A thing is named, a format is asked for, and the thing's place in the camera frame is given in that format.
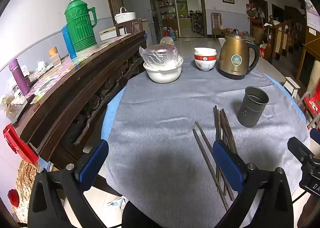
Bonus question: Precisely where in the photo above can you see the shelf with bottles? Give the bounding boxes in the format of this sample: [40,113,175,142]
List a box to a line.
[154,0,179,39]

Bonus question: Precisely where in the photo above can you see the bundle of dark chopsticks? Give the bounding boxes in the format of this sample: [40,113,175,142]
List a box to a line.
[195,106,238,201]

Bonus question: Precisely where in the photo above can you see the blue thermos flask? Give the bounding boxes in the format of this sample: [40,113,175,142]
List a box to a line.
[61,25,77,60]

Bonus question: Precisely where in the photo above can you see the dark wooden sideboard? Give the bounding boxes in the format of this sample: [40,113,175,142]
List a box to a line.
[11,31,148,170]

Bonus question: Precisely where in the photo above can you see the floral cloth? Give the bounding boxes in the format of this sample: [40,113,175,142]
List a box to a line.
[15,160,38,224]

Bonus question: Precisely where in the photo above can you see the plastic-wrapped glass bowl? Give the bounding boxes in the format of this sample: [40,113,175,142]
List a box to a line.
[139,44,181,71]

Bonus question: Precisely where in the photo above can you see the white bowl red emblem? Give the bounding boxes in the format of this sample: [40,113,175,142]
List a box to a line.
[194,59,217,72]

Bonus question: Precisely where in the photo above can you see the patterned sideboard cover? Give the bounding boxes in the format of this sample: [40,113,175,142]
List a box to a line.
[10,34,133,109]

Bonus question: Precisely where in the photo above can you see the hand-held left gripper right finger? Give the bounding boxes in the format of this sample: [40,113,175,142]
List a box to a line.
[212,139,294,228]

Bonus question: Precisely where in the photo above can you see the red plastic stool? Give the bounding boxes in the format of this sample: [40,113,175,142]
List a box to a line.
[303,93,320,116]

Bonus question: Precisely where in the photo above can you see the long dark chopstick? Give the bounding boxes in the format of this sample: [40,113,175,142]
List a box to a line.
[192,128,229,211]

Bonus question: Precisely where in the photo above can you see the grey tablecloth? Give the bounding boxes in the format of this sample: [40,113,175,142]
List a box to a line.
[101,62,312,228]

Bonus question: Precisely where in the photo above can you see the purple bottle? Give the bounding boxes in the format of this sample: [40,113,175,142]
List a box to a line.
[8,59,31,96]

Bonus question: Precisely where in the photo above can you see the cream chair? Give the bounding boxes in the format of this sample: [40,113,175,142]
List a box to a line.
[297,60,320,130]

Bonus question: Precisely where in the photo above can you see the red box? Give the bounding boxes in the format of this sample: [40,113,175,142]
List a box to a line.
[3,123,39,165]

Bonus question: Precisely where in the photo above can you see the wooden stair railing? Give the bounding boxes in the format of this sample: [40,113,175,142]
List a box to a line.
[269,15,307,62]

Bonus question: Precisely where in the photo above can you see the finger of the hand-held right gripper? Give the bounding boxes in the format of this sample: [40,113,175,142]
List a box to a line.
[309,128,320,144]
[287,137,317,166]

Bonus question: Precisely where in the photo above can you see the white box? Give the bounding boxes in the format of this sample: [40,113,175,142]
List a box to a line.
[99,29,118,41]

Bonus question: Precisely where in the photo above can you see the wall calendar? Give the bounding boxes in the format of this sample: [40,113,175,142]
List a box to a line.
[303,0,320,30]

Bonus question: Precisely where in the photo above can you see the blue water jugs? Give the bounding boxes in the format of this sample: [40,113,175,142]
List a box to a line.
[164,27,178,41]

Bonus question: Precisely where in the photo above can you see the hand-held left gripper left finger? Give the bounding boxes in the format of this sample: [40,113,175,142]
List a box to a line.
[27,139,109,228]

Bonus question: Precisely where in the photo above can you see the wooden chair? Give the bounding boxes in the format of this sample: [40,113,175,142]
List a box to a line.
[211,12,227,41]

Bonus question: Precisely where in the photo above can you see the person's right forearm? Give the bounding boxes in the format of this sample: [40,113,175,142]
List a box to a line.
[297,193,320,228]

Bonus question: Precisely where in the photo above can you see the white bowl red band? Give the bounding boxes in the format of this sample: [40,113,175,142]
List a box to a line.
[194,54,217,62]

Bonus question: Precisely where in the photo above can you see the white bowl with plastic wrap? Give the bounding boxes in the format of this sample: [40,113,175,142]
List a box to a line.
[143,56,184,84]

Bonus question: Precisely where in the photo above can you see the grey refrigerator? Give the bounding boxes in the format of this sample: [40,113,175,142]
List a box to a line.
[122,0,163,47]

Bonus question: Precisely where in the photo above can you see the orange paper cup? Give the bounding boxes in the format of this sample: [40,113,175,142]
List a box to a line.
[48,47,62,67]

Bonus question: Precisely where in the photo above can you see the plain white bowl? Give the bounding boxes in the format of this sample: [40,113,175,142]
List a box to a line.
[194,47,217,56]

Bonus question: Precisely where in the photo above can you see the small wooden cabinet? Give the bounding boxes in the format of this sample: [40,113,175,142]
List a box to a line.
[115,18,143,37]

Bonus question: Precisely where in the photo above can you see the green thermos jug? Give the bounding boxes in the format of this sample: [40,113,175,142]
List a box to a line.
[64,0,98,54]

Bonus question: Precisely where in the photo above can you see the grey metal utensil cup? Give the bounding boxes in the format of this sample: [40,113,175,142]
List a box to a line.
[237,86,270,127]

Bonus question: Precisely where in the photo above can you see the gold electric kettle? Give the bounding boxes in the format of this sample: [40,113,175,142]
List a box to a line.
[219,29,260,80]

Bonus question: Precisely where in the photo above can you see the small white stool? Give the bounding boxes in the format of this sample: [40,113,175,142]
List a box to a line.
[284,77,301,99]

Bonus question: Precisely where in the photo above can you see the white pot with handle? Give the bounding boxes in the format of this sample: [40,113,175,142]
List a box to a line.
[115,7,136,24]

